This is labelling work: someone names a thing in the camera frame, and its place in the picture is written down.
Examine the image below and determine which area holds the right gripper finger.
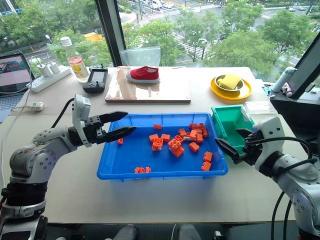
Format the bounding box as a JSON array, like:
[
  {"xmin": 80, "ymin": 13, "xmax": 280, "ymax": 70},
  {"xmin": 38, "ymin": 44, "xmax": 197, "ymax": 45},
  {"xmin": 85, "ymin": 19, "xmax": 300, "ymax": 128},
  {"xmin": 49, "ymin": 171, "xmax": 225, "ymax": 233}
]
[
  {"xmin": 214, "ymin": 137, "xmax": 249, "ymax": 165},
  {"xmin": 235, "ymin": 128, "xmax": 255, "ymax": 140}
]

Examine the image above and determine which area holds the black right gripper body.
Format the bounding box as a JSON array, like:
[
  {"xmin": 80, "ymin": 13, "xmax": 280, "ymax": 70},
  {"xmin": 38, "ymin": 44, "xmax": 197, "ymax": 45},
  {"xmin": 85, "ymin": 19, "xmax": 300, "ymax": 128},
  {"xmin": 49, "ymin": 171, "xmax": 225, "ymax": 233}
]
[{"xmin": 243, "ymin": 130, "xmax": 264, "ymax": 166}]

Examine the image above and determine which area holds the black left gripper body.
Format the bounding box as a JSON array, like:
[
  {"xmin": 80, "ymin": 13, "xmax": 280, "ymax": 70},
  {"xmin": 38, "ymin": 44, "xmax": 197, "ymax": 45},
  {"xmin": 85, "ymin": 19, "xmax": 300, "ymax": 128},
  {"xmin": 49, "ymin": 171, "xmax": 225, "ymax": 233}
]
[{"xmin": 84, "ymin": 115, "xmax": 111, "ymax": 145}]

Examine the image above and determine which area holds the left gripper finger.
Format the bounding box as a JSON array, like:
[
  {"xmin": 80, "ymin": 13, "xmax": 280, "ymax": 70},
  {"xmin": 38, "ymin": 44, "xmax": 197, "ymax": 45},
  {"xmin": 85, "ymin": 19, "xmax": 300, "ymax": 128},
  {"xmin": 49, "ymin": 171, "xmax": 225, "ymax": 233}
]
[
  {"xmin": 99, "ymin": 111, "xmax": 129, "ymax": 124},
  {"xmin": 103, "ymin": 126, "xmax": 138, "ymax": 144}
]

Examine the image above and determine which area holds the green plastic bin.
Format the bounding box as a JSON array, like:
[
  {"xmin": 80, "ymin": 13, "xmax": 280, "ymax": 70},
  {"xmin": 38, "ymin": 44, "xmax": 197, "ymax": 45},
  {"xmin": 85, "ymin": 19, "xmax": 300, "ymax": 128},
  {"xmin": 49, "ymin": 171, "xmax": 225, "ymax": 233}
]
[{"xmin": 210, "ymin": 104, "xmax": 256, "ymax": 156}]

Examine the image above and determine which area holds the clear plastic container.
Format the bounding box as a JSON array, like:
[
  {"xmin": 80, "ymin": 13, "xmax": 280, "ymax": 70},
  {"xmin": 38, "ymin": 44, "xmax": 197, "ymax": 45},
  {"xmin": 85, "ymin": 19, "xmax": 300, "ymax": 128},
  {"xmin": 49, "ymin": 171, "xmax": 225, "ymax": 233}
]
[{"xmin": 243, "ymin": 100, "xmax": 276, "ymax": 116}]

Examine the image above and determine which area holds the blue plastic tray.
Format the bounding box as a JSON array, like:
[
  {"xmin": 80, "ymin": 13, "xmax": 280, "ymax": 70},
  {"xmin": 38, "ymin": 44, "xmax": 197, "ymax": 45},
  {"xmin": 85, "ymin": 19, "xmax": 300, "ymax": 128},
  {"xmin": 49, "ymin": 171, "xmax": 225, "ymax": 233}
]
[{"xmin": 96, "ymin": 112, "xmax": 229, "ymax": 181}]

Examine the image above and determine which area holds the yellow plate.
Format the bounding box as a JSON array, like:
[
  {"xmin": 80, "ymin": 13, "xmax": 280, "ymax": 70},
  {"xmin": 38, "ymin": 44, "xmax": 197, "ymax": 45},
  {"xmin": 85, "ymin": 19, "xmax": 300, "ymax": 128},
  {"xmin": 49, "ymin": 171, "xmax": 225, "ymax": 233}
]
[{"xmin": 209, "ymin": 74, "xmax": 253, "ymax": 100}]

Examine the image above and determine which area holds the black handheld controller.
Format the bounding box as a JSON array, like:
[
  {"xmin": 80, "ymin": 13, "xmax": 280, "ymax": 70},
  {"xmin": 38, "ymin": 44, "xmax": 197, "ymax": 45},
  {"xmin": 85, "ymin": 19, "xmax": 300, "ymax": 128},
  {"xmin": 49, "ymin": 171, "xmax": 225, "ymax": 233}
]
[{"xmin": 82, "ymin": 64, "xmax": 109, "ymax": 94}]

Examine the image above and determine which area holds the metal bowl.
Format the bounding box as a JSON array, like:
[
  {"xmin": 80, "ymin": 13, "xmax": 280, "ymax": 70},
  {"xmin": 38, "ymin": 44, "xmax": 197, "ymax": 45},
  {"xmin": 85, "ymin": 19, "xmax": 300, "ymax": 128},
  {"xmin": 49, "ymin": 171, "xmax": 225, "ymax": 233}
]
[{"xmin": 214, "ymin": 75, "xmax": 245, "ymax": 93}]

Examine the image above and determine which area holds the red canvas shoe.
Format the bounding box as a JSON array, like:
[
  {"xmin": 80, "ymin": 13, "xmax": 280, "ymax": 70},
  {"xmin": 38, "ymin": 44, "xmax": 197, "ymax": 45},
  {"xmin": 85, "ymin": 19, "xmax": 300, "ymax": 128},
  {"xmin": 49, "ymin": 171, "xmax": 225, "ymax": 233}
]
[{"xmin": 125, "ymin": 65, "xmax": 161, "ymax": 85}]

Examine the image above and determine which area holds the wooden board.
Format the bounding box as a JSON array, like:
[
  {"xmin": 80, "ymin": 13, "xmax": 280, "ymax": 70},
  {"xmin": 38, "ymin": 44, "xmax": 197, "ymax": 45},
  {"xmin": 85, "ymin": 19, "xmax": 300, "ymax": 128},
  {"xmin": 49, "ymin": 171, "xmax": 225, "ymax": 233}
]
[{"xmin": 104, "ymin": 65, "xmax": 192, "ymax": 104}]

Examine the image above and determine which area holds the red studded toy brick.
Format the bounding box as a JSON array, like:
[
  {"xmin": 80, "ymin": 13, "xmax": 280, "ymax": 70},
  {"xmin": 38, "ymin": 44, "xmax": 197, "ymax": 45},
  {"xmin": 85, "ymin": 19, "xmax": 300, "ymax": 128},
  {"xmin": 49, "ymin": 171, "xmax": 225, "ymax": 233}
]
[{"xmin": 167, "ymin": 137, "xmax": 185, "ymax": 158}]

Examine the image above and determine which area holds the yellow sponge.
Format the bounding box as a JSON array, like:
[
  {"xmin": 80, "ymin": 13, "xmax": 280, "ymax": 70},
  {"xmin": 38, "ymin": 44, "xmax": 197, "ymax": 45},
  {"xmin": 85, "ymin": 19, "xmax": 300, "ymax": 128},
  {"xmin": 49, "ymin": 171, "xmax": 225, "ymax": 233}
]
[{"xmin": 216, "ymin": 73, "xmax": 242, "ymax": 90}]

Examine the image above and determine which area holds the black monitor stand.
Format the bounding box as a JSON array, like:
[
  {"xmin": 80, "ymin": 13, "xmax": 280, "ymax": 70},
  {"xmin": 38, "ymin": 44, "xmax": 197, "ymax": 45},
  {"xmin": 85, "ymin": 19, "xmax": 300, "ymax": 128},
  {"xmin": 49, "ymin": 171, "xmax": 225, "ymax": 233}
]
[{"xmin": 269, "ymin": 31, "xmax": 320, "ymax": 149}]

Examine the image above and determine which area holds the small pink object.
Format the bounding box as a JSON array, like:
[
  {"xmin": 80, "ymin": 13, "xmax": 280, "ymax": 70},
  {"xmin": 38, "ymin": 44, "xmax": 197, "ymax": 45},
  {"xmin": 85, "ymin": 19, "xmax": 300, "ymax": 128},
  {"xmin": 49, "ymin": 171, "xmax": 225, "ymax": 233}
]
[{"xmin": 281, "ymin": 83, "xmax": 294, "ymax": 97}]

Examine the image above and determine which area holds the clear plastic drink bottle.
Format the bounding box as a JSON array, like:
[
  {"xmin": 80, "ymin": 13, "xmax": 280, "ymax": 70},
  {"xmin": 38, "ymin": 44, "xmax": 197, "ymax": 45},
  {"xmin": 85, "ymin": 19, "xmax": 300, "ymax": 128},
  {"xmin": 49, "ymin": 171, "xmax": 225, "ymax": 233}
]
[{"xmin": 59, "ymin": 36, "xmax": 90, "ymax": 84}]

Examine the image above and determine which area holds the translucent plastic sheet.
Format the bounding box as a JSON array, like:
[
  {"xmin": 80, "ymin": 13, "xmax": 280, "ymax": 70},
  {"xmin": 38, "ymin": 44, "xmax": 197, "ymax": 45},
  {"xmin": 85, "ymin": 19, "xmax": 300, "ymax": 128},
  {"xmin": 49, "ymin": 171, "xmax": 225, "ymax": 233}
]
[{"xmin": 120, "ymin": 46, "xmax": 162, "ymax": 68}]

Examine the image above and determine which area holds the white power strip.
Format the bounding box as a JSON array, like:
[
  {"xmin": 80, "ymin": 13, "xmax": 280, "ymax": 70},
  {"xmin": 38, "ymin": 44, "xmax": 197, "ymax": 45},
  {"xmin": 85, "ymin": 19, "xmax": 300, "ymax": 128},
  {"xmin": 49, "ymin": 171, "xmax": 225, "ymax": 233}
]
[{"xmin": 26, "ymin": 65, "xmax": 73, "ymax": 94}]

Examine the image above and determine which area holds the white charger plug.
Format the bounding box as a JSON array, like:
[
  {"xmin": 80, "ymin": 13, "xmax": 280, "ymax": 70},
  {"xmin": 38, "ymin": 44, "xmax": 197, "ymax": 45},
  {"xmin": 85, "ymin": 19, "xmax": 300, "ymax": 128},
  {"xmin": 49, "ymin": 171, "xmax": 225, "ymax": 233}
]
[
  {"xmin": 36, "ymin": 62, "xmax": 54, "ymax": 78},
  {"xmin": 48, "ymin": 61, "xmax": 61, "ymax": 75}
]

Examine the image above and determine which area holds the grey laptop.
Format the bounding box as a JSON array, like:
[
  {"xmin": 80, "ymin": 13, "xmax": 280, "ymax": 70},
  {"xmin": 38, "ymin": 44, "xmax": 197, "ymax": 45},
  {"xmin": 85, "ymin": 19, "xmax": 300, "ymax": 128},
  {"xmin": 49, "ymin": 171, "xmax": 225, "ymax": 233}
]
[{"xmin": 0, "ymin": 52, "xmax": 35, "ymax": 124}]

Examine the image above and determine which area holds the dark rounded shape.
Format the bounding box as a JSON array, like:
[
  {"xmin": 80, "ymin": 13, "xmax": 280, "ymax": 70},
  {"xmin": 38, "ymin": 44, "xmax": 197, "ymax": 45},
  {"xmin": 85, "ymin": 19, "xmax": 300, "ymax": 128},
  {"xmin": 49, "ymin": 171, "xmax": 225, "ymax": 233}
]
[{"xmin": 109, "ymin": 224, "xmax": 141, "ymax": 240}]

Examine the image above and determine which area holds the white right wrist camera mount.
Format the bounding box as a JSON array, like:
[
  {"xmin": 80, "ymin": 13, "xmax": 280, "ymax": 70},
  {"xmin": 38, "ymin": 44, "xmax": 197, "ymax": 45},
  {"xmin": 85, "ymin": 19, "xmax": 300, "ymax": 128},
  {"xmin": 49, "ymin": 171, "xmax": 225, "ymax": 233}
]
[{"xmin": 251, "ymin": 116, "xmax": 286, "ymax": 161}]

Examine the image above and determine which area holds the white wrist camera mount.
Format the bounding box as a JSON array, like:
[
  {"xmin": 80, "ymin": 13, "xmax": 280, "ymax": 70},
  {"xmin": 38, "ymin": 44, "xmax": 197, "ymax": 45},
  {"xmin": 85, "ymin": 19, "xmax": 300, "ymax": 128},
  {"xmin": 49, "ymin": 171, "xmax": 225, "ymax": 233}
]
[
  {"xmin": 251, "ymin": 116, "xmax": 286, "ymax": 161},
  {"xmin": 71, "ymin": 93, "xmax": 92, "ymax": 148}
]

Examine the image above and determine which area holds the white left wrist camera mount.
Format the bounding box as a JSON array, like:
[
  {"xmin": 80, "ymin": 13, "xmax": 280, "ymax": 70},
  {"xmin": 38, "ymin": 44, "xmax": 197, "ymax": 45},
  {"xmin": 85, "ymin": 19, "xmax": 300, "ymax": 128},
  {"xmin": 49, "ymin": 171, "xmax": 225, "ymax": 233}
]
[{"xmin": 71, "ymin": 93, "xmax": 92, "ymax": 148}]

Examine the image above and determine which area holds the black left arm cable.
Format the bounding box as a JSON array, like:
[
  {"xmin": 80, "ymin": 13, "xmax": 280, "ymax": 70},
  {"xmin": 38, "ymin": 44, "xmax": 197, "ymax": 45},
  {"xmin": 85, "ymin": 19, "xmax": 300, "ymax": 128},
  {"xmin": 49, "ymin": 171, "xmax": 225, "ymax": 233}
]
[{"xmin": 50, "ymin": 97, "xmax": 76, "ymax": 129}]

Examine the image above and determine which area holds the white plug with cable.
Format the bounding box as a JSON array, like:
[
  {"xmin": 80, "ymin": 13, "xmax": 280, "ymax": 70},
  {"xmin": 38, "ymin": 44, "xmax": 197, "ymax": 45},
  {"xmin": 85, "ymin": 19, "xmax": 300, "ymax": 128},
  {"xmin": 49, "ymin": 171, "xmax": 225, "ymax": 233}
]
[{"xmin": 10, "ymin": 100, "xmax": 47, "ymax": 113}]

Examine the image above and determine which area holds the dark window frame post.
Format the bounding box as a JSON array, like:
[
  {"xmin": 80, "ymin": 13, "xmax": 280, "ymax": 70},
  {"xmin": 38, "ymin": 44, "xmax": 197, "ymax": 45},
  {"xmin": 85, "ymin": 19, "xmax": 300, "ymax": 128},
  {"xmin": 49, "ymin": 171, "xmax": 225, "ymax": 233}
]
[{"xmin": 94, "ymin": 0, "xmax": 127, "ymax": 68}]

